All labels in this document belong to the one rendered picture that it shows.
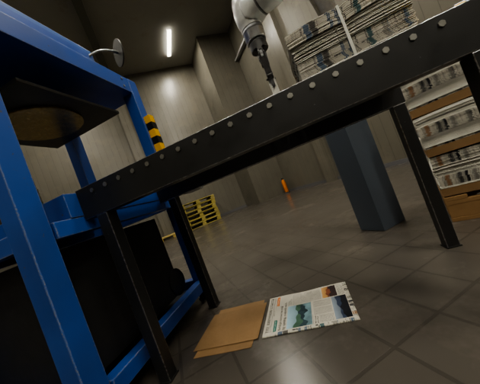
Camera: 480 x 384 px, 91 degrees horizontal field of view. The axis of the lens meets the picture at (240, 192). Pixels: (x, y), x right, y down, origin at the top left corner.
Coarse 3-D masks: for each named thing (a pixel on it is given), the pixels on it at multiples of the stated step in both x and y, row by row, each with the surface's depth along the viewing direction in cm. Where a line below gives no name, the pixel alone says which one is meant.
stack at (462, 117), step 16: (416, 80) 124; (432, 80) 120; (448, 80) 117; (464, 80) 114; (416, 96) 126; (432, 96) 122; (432, 112) 123; (448, 112) 120; (464, 112) 116; (416, 128) 130; (432, 128) 124; (448, 128) 121; (464, 128) 118; (432, 144) 126; (432, 160) 128; (448, 160) 124; (464, 160) 121; (448, 176) 125; (464, 176) 122; (448, 208) 128; (464, 208) 124
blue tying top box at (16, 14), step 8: (0, 8) 102; (8, 8) 107; (16, 16) 108; (24, 16) 113; (32, 24) 115; (40, 24) 120; (40, 32) 118; (48, 32) 123; (56, 40) 126; (64, 40) 131; (72, 48) 135; (80, 48) 142; (88, 56) 145
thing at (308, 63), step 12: (312, 24) 80; (324, 24) 79; (288, 36) 83; (300, 36) 82; (312, 36) 81; (324, 36) 80; (336, 36) 79; (288, 48) 84; (300, 48) 83; (312, 48) 82; (324, 48) 81; (336, 48) 80; (300, 60) 83; (312, 60) 82; (324, 60) 81; (336, 60) 80; (300, 72) 84; (312, 72) 83
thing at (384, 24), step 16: (352, 0) 76; (368, 0) 75; (384, 0) 74; (400, 0) 73; (352, 16) 77; (368, 16) 76; (384, 16) 74; (400, 16) 74; (368, 32) 77; (384, 32) 76; (400, 32) 74; (368, 48) 77
